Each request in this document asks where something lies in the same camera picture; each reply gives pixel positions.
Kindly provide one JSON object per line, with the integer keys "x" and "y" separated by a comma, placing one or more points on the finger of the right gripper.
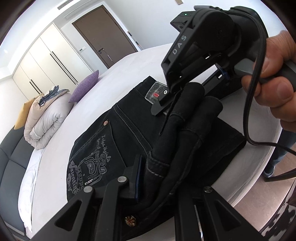
{"x": 163, "y": 97}

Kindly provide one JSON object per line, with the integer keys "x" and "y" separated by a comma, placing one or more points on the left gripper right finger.
{"x": 208, "y": 216}

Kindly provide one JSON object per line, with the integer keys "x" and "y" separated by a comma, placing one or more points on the purple pillow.
{"x": 84, "y": 86}

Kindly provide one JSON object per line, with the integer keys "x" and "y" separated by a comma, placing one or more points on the black denim pants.
{"x": 183, "y": 149}

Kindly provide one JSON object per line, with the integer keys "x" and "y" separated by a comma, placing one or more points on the folded blue grey garment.
{"x": 53, "y": 92}

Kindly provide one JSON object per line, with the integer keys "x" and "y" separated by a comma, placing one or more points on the person's right hand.
{"x": 278, "y": 92}

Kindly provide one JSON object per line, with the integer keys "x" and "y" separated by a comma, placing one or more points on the brown wooden door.
{"x": 104, "y": 35}

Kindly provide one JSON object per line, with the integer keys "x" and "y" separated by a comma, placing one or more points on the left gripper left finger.
{"x": 93, "y": 213}

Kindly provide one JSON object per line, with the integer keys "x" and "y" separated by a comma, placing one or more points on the folded beige duvet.
{"x": 46, "y": 115}

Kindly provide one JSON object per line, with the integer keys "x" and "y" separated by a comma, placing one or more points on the white bed mattress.
{"x": 43, "y": 189}

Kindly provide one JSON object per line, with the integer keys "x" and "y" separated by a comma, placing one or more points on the mustard yellow pillow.
{"x": 23, "y": 114}

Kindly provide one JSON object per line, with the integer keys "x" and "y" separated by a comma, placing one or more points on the black white patterned rug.
{"x": 282, "y": 225}

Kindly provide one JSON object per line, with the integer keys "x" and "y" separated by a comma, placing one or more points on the dark grey headboard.
{"x": 15, "y": 156}

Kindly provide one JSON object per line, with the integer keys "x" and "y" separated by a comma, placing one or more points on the white wardrobe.
{"x": 50, "y": 61}

